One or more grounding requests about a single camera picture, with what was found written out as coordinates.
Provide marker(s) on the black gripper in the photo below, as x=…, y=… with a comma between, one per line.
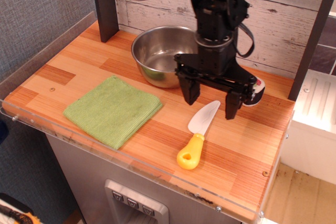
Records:
x=215, y=67

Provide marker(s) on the plush sushi roll toy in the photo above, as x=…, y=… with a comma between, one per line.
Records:
x=259, y=88

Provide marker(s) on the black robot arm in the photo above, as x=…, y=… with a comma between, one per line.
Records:
x=218, y=22

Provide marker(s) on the stainless steel bowl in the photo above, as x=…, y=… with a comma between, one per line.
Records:
x=154, y=51

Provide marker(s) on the green towel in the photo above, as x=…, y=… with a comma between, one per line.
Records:
x=113, y=111

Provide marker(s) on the clear acrylic table guard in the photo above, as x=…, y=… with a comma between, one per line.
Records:
x=239, y=157

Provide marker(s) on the grey cabinet with dispenser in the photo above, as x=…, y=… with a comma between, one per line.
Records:
x=106, y=192

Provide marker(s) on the yellow black object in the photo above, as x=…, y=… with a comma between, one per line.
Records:
x=13, y=211

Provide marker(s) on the yellow handled toy knife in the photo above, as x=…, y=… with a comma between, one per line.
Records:
x=189, y=157

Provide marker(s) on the dark grey left post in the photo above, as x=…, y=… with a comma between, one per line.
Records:
x=107, y=18

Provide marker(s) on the dark grey post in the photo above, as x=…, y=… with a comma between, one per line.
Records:
x=314, y=37
x=107, y=18

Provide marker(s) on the dark grey right post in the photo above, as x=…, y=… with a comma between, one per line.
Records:
x=314, y=37

